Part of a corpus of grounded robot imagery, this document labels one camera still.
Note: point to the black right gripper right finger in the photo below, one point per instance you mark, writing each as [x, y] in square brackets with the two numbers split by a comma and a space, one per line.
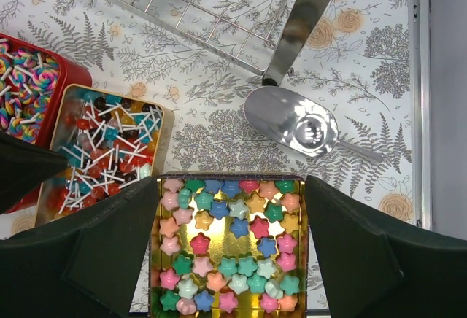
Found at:
[374, 265]

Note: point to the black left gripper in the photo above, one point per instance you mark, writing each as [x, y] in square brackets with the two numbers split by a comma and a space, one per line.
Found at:
[24, 167]

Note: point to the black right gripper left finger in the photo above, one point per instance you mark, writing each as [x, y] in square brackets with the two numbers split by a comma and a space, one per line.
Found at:
[85, 264]

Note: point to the silver metal scoop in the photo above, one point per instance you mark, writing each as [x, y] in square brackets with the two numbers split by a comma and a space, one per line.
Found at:
[295, 121]

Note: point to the gold tin of star candies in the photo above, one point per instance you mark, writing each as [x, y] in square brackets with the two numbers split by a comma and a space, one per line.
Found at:
[229, 245]

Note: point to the red tin of swirl lollipops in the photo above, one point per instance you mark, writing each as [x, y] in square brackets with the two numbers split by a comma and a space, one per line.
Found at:
[33, 80]

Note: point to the gold tin of ball lollipops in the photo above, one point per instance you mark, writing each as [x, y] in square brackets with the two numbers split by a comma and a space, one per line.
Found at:
[110, 141]

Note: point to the stainless steel dish rack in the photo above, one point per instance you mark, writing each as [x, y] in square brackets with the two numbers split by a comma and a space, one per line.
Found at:
[262, 36]

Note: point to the aluminium table edge rail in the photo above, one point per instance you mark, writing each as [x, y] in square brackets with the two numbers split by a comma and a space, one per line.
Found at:
[419, 25]

